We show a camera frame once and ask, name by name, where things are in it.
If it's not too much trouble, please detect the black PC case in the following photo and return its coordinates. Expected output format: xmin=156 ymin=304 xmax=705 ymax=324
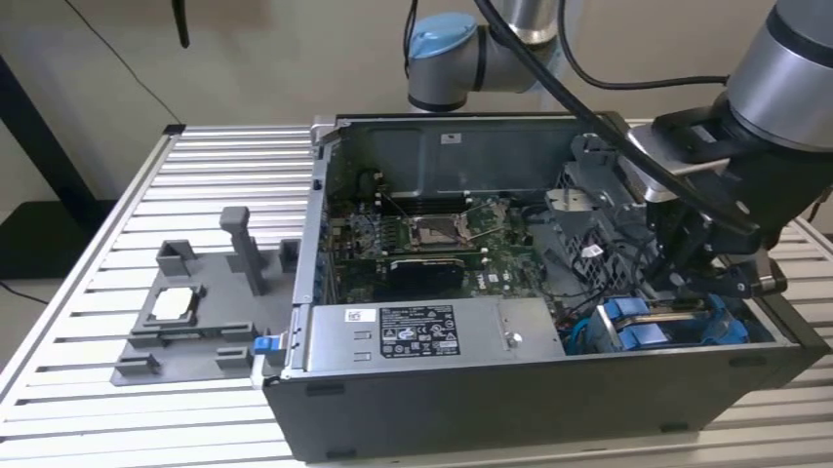
xmin=259 ymin=110 xmax=833 ymax=462

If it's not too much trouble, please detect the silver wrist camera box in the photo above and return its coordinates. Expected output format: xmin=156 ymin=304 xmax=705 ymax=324
xmin=623 ymin=110 xmax=741 ymax=204

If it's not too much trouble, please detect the black wire with white label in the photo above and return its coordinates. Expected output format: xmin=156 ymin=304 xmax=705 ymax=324
xmin=571 ymin=228 xmax=671 ymax=298

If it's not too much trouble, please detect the black cable behind arm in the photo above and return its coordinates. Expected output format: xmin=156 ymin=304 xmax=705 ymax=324
xmin=402 ymin=0 xmax=423 ymax=55

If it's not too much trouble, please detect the silver power supply unit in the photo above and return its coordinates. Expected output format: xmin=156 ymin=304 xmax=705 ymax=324
xmin=304 ymin=297 xmax=566 ymax=371

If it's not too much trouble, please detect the hard disk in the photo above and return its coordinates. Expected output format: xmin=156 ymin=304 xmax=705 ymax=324
xmin=595 ymin=292 xmax=754 ymax=355

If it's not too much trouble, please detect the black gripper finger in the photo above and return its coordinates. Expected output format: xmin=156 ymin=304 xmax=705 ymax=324
xmin=675 ymin=257 xmax=790 ymax=299

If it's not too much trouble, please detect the CPU socket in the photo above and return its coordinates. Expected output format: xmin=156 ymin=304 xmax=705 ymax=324
xmin=402 ymin=214 xmax=487 ymax=254

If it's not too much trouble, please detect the black graphics card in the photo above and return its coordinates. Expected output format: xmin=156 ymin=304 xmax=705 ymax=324
xmin=384 ymin=256 xmax=468 ymax=290

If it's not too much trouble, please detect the silver CPU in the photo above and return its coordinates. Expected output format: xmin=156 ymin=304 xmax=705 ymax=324
xmin=149 ymin=287 xmax=197 ymax=321

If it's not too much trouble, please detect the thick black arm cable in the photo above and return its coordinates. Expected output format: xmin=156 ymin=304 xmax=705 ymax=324
xmin=472 ymin=0 xmax=759 ymax=235

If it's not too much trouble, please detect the blue data wire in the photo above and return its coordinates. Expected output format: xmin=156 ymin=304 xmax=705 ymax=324
xmin=562 ymin=315 xmax=598 ymax=355

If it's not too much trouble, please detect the grey metal disk bay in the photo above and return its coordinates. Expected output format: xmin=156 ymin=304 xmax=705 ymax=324
xmin=543 ymin=132 xmax=658 ymax=298

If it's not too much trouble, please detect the black hanging strap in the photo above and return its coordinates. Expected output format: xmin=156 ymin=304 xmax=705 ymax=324
xmin=169 ymin=0 xmax=191 ymax=49

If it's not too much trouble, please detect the grey parts rack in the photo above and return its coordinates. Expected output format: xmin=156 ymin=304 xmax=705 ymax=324
xmin=111 ymin=205 xmax=307 ymax=389

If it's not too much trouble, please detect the black stand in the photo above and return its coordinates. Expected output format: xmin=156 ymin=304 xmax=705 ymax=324
xmin=0 ymin=53 xmax=112 ymax=282

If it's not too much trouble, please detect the green motherboard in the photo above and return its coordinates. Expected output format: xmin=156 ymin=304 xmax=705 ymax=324
xmin=323 ymin=192 xmax=565 ymax=306

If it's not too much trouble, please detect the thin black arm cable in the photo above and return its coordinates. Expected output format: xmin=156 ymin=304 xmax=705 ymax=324
xmin=555 ymin=0 xmax=730 ymax=90

